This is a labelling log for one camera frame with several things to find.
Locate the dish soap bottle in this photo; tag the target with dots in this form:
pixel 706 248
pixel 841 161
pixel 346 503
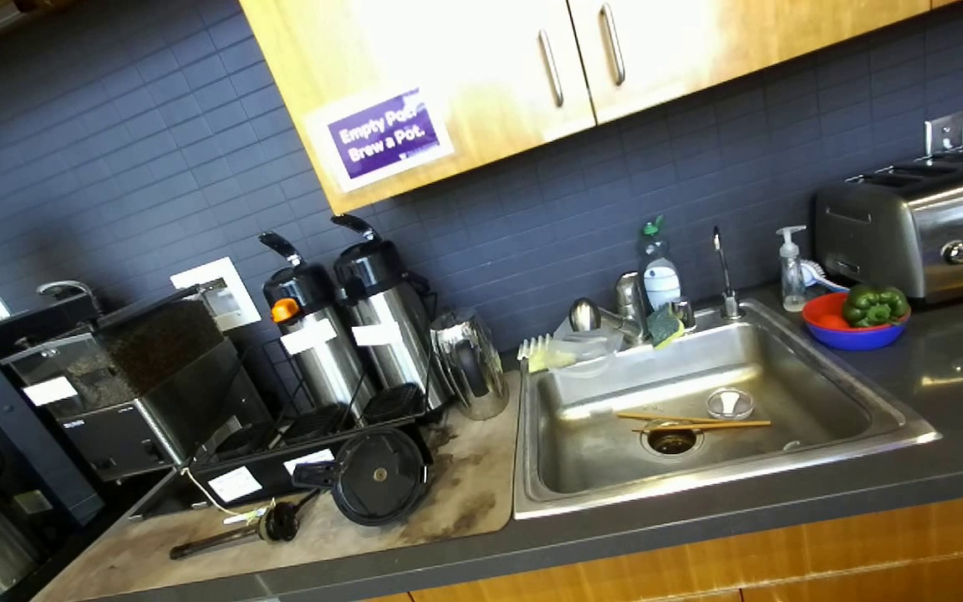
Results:
pixel 659 280

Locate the wooden cabinet door with sign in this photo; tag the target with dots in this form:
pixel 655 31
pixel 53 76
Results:
pixel 449 69

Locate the chrome faucet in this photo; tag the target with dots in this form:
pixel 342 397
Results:
pixel 725 280

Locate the black coffee machine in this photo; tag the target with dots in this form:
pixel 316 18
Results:
pixel 50 435

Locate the wooden chopstick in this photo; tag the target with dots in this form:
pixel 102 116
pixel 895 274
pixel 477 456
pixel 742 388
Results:
pixel 693 418
pixel 704 426

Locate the stainless steel toaster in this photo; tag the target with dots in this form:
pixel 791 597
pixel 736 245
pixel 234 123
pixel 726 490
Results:
pixel 917 235

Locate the chrome round sink cap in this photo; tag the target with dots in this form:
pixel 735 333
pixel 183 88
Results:
pixel 582 316

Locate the black box appliance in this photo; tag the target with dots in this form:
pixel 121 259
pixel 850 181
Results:
pixel 186 361

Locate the dark green scrub sponge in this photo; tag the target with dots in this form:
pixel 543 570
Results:
pixel 666 327

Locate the round black lid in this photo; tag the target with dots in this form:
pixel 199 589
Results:
pixel 383 476

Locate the silver wall outlet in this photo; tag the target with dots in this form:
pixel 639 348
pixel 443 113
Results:
pixel 959 131

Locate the steel airpot with orange tag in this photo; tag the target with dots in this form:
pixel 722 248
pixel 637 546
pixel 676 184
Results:
pixel 319 346

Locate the metal sink strainer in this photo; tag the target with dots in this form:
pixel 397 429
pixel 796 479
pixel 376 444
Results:
pixel 732 401

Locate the clear hand soap dispenser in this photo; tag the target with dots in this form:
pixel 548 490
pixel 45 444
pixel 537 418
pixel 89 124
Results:
pixel 793 280

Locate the small plain wooden cabinet door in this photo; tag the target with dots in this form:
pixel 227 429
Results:
pixel 726 45

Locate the black coffee scoop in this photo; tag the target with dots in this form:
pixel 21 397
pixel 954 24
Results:
pixel 268 524

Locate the blue bowl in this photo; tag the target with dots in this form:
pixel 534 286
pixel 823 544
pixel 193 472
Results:
pixel 855 337

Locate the shiny metal pitcher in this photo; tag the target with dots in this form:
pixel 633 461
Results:
pixel 470 366

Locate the wooden lower cabinet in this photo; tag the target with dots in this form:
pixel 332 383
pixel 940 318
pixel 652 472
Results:
pixel 783 556

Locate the pale yellow sponge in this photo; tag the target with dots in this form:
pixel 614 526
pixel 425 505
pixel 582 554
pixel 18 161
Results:
pixel 548 356

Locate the red tomato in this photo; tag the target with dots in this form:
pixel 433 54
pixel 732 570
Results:
pixel 831 322

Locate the purple white sign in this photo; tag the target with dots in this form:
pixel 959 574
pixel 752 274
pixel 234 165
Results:
pixel 383 134

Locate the black airpot rack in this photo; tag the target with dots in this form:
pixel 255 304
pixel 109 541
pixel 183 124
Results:
pixel 284 452

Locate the stainless steel sink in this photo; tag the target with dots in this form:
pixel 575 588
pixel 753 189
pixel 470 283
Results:
pixel 704 446

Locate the stained beige counter mat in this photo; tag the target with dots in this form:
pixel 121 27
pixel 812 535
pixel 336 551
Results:
pixel 459 490

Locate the white wall outlet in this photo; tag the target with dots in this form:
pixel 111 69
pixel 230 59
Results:
pixel 220 291

